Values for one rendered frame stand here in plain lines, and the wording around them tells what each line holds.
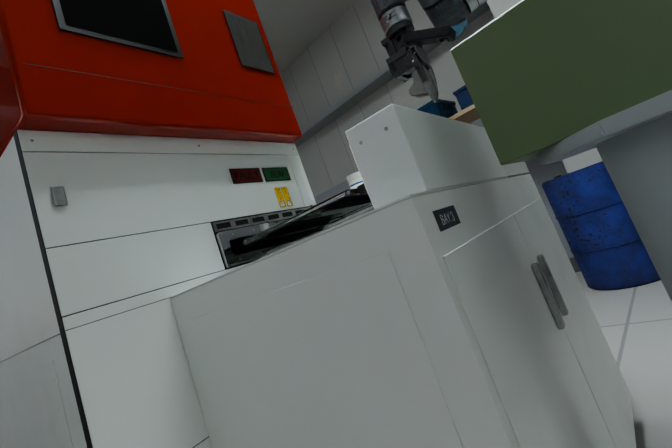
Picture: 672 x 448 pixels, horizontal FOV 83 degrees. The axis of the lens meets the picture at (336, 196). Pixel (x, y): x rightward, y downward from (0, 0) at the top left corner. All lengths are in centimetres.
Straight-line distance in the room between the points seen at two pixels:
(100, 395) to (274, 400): 32
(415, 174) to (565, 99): 22
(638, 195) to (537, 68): 22
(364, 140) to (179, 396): 65
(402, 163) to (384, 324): 23
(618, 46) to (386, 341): 48
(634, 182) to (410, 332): 36
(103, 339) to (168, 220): 29
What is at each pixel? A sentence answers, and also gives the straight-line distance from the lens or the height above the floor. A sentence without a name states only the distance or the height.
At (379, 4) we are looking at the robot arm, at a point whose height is 133.
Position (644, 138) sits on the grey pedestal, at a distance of 63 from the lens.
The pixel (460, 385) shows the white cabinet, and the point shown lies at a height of 58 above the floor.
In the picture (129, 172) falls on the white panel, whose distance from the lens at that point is 100.
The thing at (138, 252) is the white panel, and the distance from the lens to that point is 94.
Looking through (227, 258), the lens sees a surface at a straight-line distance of 103.
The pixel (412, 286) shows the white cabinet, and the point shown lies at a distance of 53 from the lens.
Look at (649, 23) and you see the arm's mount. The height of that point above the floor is 91.
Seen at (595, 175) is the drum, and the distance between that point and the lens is 286.
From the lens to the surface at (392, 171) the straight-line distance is 58.
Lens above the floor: 78
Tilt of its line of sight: 9 degrees up
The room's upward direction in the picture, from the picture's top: 20 degrees counter-clockwise
